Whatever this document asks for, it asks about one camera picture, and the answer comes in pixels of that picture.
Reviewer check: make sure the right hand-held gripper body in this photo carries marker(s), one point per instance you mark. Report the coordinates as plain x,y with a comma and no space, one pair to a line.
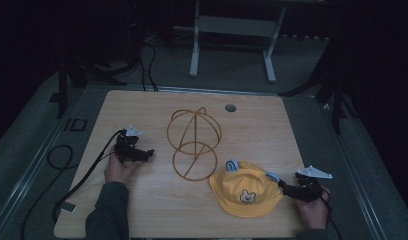
308,186

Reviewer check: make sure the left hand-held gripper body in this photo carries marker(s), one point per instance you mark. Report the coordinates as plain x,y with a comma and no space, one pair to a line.
126,146

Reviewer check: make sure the yellow hat with blue ears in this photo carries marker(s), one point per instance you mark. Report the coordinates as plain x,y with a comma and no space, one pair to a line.
245,190

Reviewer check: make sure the person's left hand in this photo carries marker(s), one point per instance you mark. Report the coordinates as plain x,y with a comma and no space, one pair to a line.
120,171

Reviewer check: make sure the person's right hand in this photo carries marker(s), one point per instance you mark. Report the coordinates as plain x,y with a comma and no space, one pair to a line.
312,213

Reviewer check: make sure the black tripod stand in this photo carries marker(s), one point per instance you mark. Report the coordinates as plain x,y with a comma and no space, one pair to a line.
335,90
63,86

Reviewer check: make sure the white metal table frame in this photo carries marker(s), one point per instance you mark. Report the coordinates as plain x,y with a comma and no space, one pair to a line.
235,26

